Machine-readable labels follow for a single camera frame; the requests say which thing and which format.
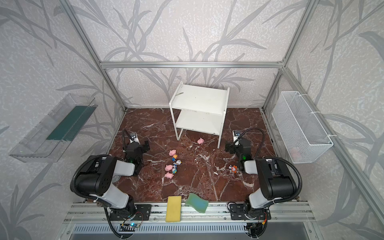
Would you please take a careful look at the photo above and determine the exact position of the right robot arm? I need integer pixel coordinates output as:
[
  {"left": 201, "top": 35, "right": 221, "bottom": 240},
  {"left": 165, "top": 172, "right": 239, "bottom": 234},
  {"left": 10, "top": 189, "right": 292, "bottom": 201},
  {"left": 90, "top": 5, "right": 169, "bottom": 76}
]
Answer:
[{"left": 225, "top": 139, "right": 303, "bottom": 211}]

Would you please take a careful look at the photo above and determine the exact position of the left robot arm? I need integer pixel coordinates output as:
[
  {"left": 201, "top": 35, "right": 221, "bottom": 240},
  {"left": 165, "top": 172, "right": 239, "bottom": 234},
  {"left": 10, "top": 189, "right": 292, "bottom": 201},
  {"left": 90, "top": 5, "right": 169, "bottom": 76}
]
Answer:
[{"left": 70, "top": 141, "right": 150, "bottom": 215}]

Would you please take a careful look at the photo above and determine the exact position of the white two-tier metal shelf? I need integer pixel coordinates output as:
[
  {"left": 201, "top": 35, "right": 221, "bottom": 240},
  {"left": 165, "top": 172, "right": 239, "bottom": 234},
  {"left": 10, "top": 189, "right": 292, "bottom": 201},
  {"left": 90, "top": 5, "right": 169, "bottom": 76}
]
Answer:
[{"left": 169, "top": 82, "right": 230, "bottom": 148}]

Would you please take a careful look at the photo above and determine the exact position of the orange crab blue cat figurine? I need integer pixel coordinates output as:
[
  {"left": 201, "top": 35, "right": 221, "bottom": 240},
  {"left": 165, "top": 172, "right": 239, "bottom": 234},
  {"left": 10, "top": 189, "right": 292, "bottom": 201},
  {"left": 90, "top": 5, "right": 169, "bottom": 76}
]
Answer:
[{"left": 229, "top": 165, "right": 238, "bottom": 173}]

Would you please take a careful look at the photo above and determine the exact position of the pink pig toy middle cluster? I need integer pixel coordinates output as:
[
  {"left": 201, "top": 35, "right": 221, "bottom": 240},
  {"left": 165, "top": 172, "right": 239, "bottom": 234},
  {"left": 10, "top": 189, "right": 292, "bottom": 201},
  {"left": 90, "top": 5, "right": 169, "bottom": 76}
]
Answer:
[{"left": 165, "top": 165, "right": 174, "bottom": 172}]

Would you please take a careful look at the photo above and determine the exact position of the pink pig toy lower cluster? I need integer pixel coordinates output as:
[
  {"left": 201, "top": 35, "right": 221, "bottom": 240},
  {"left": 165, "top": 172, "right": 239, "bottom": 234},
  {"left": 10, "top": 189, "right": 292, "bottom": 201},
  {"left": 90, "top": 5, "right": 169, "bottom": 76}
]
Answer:
[{"left": 165, "top": 173, "right": 174, "bottom": 179}]

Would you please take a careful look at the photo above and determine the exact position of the pink item in basket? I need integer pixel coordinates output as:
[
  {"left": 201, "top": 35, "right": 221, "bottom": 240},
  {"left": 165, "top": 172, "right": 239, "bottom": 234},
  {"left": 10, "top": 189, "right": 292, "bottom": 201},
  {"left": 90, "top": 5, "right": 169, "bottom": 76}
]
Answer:
[{"left": 290, "top": 148, "right": 302, "bottom": 161}]

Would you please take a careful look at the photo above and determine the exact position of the yellow sponge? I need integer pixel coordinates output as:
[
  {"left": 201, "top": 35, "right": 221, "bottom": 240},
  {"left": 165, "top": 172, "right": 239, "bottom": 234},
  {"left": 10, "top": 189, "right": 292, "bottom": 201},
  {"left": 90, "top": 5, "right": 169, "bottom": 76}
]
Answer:
[{"left": 165, "top": 196, "right": 182, "bottom": 223}]

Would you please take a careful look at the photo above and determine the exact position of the green sponge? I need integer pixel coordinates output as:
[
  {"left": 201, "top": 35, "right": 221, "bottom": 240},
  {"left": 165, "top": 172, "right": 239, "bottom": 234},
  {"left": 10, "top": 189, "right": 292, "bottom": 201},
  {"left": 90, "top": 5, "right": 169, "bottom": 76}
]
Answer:
[{"left": 185, "top": 193, "right": 209, "bottom": 214}]

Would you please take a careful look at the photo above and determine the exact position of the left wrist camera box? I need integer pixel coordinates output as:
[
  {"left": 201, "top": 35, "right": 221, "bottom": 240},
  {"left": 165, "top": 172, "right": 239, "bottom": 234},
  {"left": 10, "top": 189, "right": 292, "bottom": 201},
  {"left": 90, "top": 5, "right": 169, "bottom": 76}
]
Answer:
[{"left": 129, "top": 132, "right": 140, "bottom": 143}]

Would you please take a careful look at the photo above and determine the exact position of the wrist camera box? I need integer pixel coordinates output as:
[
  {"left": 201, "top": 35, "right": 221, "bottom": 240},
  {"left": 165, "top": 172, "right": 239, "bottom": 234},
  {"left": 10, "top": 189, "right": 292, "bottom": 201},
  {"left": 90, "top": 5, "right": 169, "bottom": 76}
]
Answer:
[
  {"left": 129, "top": 132, "right": 140, "bottom": 143},
  {"left": 233, "top": 130, "right": 242, "bottom": 142}
]

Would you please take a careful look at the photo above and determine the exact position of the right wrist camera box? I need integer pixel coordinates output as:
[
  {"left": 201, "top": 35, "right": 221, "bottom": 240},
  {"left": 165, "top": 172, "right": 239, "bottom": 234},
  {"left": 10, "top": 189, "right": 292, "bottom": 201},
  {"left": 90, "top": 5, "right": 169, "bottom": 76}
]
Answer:
[{"left": 233, "top": 130, "right": 242, "bottom": 142}]

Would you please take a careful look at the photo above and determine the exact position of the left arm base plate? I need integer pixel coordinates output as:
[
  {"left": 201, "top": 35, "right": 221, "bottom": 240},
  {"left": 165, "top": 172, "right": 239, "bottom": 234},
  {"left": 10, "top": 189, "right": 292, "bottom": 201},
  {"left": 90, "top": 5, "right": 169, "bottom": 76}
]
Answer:
[{"left": 109, "top": 204, "right": 152, "bottom": 221}]

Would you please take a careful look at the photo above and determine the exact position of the white wire mesh basket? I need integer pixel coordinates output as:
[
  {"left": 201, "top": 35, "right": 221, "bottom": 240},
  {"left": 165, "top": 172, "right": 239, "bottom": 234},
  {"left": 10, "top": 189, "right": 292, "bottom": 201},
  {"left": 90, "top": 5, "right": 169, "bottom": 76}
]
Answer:
[{"left": 272, "top": 91, "right": 334, "bottom": 164}]

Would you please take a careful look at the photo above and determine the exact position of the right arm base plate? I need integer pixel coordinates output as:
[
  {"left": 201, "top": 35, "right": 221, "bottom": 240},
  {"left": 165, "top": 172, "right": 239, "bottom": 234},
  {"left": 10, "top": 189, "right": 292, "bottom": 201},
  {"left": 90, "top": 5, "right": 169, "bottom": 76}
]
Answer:
[{"left": 227, "top": 202, "right": 271, "bottom": 221}]

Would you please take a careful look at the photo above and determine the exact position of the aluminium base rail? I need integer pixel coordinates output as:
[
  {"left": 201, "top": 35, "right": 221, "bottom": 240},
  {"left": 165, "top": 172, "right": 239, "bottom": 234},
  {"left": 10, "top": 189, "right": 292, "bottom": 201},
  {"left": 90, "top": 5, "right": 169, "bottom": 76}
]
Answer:
[{"left": 64, "top": 202, "right": 316, "bottom": 224}]

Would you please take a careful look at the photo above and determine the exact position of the clear plastic wall bin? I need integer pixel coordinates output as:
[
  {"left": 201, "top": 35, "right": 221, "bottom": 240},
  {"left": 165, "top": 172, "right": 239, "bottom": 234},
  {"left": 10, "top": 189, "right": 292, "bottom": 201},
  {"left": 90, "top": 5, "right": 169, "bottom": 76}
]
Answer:
[{"left": 9, "top": 94, "right": 98, "bottom": 163}]

